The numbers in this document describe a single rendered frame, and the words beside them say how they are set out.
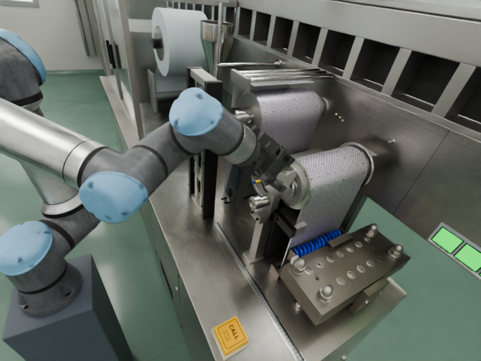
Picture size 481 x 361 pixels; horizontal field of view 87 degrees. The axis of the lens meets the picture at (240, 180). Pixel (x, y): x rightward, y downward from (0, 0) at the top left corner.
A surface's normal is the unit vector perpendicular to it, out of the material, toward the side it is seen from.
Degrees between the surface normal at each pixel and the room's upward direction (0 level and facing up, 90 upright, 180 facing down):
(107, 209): 90
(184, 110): 50
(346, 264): 0
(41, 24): 90
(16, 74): 85
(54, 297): 73
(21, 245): 7
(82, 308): 0
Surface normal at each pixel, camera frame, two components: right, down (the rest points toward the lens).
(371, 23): -0.86, 0.22
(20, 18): 0.49, 0.58
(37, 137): 0.10, -0.29
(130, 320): 0.11, -0.79
